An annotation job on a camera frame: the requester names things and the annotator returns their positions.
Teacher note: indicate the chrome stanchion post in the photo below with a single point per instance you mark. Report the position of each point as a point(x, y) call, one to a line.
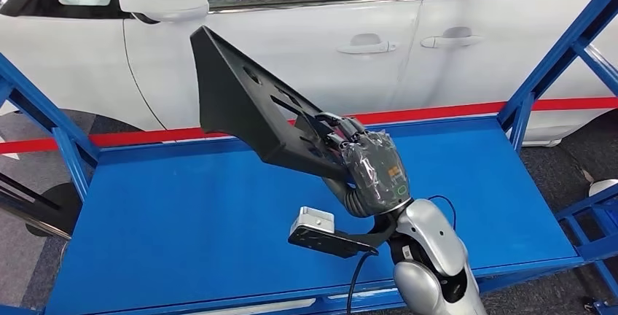
point(29, 218)

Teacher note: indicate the blue metal shelf rack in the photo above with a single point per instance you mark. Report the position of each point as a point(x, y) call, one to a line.
point(193, 230)

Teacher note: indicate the black plastic slotted part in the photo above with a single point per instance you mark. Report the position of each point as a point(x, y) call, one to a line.
point(231, 95)

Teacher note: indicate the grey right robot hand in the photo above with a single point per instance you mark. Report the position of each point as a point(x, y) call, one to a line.
point(376, 172)

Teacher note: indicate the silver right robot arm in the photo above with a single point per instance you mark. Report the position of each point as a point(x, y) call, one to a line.
point(429, 235)

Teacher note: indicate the black stanchion post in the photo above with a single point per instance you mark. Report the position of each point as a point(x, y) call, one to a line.
point(63, 201)

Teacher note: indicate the black camera mounting bracket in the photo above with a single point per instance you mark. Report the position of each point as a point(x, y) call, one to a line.
point(333, 245)

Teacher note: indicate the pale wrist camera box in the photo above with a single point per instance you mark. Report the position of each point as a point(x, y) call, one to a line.
point(314, 218)

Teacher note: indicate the white car with red stripe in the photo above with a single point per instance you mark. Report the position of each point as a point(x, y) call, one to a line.
point(289, 61)

